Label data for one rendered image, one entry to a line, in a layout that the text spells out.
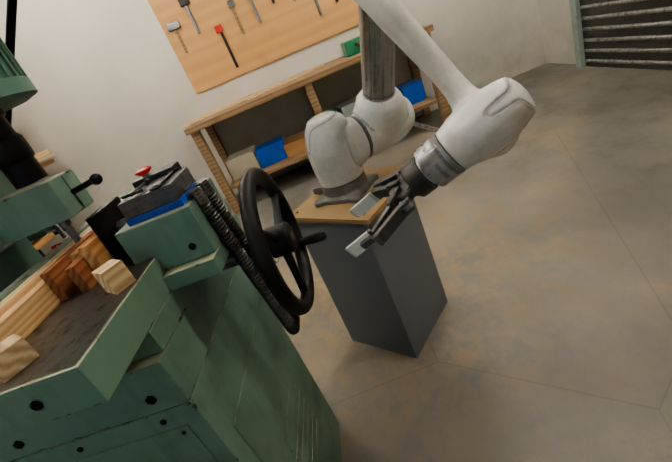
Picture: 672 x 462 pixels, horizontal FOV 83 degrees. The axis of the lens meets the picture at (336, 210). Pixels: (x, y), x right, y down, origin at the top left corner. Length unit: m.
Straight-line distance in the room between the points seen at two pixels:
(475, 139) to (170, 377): 0.61
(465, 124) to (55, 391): 0.67
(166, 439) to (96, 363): 0.25
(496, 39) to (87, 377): 4.32
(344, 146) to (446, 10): 3.18
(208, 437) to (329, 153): 0.80
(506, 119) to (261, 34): 3.37
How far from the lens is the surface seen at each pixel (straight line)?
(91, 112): 4.33
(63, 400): 0.58
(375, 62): 1.16
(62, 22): 4.33
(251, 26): 3.92
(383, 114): 1.23
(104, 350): 0.57
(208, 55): 3.96
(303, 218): 1.27
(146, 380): 0.67
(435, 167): 0.71
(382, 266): 1.24
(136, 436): 0.77
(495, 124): 0.69
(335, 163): 1.20
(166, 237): 0.67
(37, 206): 0.80
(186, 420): 0.72
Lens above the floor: 1.11
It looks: 24 degrees down
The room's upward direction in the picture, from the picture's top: 23 degrees counter-clockwise
